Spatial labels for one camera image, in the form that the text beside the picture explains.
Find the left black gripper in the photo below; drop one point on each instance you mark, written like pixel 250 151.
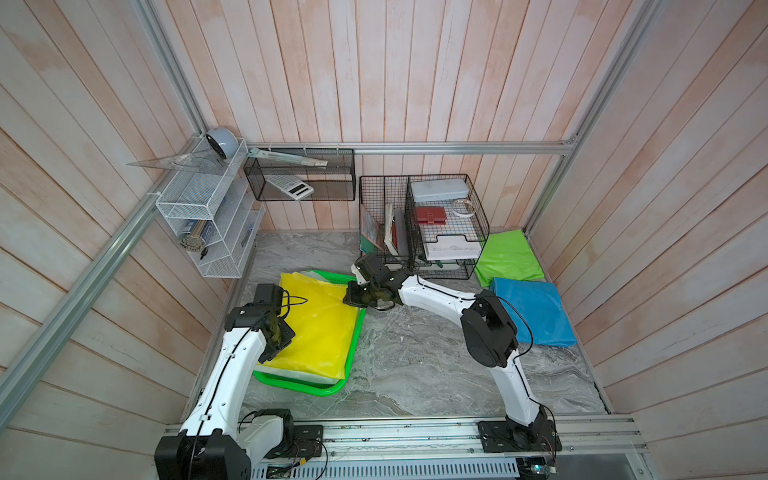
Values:
pixel 287 335

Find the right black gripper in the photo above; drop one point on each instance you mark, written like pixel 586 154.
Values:
pixel 350 296

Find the white translucent raincoat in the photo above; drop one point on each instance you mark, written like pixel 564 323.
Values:
pixel 294 375

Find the yellow raincoat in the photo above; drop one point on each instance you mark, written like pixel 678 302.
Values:
pixel 318 330

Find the green plastic basket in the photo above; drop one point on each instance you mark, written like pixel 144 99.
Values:
pixel 306 384

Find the light green raincoat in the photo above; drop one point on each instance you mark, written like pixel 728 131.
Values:
pixel 508 255

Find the blue raincoat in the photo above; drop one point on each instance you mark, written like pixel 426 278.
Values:
pixel 537 311

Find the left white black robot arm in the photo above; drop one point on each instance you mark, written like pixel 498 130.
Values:
pixel 222 396

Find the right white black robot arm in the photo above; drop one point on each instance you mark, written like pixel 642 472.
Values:
pixel 490 336

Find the red wallet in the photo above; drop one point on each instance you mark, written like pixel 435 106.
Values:
pixel 430 215

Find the rolled silver bundle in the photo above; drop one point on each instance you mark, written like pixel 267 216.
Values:
pixel 194 235

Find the grey pencil case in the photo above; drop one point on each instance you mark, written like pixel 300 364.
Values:
pixel 439 190

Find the white tape roll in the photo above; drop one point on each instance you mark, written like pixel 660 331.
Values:
pixel 463 208

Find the white calculator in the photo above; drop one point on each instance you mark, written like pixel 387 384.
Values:
pixel 291 186

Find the clear triangle ruler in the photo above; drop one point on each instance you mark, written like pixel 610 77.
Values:
pixel 203 162

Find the black wire file organizer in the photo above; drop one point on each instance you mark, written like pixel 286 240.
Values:
pixel 385 215

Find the black wire tray stack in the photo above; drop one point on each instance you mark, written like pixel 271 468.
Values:
pixel 476 228

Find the black mesh wall basket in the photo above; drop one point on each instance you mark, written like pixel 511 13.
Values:
pixel 331 172

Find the white wire wall shelf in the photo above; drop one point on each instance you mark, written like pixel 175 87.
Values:
pixel 228 202

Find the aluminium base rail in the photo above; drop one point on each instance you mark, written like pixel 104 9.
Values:
pixel 451 448

